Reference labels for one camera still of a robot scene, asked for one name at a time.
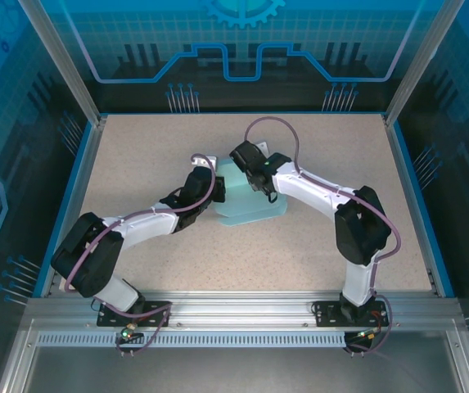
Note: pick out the light blue paper box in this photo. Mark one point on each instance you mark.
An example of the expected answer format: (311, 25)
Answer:
(234, 184)

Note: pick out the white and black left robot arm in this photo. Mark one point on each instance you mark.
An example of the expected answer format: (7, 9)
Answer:
(144, 225)

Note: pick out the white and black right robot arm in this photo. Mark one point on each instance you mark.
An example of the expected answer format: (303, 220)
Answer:
(308, 184)

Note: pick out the left power connector with light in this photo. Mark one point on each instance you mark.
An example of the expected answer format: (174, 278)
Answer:
(127, 333)

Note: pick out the power connector with light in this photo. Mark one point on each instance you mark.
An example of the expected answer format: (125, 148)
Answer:
(369, 335)
(127, 333)

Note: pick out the metal front tray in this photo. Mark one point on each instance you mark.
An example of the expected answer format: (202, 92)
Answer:
(238, 368)

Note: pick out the right power connector with light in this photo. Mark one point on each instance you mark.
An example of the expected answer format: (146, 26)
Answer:
(369, 335)

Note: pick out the aluminium front rail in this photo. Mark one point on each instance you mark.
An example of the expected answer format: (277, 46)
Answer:
(238, 307)

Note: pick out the aluminium rail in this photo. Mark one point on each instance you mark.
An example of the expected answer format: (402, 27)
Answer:
(75, 204)
(238, 307)

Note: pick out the aluminium left side rail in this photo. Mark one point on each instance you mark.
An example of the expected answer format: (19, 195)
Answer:
(75, 204)

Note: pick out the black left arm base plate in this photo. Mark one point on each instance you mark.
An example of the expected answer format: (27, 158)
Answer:
(156, 308)

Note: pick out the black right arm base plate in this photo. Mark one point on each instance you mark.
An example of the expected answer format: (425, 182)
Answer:
(320, 319)

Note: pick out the aluminium left frame post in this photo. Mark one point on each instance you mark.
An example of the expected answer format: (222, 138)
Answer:
(70, 65)

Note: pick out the aluminium frame post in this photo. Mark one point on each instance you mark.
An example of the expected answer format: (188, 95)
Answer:
(70, 65)
(418, 61)

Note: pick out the aluminium right frame post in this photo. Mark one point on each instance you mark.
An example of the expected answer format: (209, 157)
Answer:
(418, 61)

